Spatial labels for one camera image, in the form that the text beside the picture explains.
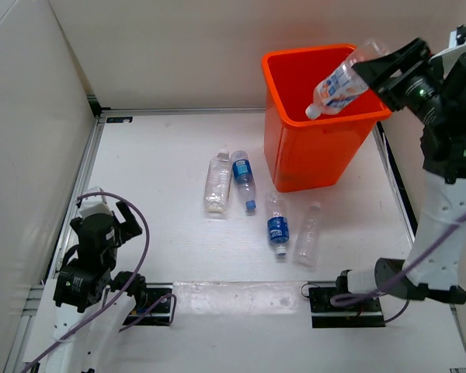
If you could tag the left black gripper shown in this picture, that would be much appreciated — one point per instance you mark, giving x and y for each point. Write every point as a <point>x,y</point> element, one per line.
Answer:
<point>130,228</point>

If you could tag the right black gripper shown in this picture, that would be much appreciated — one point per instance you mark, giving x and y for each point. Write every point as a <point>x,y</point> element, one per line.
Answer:
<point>411,52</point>

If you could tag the white orange label bottle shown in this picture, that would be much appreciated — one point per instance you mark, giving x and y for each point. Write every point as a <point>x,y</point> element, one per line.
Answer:
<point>340,88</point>

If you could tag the clear bottle white cap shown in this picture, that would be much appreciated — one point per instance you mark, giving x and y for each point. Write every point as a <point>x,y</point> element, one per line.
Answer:
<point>218,182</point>

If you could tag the blue label bottle white cap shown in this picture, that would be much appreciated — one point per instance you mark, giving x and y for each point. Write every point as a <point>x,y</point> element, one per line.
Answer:
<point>277,224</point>

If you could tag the clear unlabelled plastic bottle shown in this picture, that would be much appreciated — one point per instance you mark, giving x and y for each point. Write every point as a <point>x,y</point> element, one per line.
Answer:
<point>306,246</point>

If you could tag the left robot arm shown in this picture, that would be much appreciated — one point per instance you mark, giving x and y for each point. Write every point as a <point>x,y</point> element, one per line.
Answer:
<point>90,304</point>

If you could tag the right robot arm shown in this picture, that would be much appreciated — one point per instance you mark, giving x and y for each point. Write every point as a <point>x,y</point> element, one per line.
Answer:
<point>431,268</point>

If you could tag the orange plastic bin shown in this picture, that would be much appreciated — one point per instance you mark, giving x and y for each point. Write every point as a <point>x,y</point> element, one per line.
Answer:
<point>304,154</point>

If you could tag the small black label sticker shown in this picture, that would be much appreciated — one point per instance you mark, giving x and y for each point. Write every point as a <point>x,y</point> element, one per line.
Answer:
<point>119,120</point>

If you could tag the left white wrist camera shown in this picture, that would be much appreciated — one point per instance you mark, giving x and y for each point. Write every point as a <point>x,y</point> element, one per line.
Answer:
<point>93,205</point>

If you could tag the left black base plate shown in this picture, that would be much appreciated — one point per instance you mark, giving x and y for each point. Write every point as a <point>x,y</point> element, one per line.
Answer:
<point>159,308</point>

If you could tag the aluminium table frame rail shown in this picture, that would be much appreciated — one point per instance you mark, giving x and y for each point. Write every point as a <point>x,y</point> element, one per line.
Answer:
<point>30,304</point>

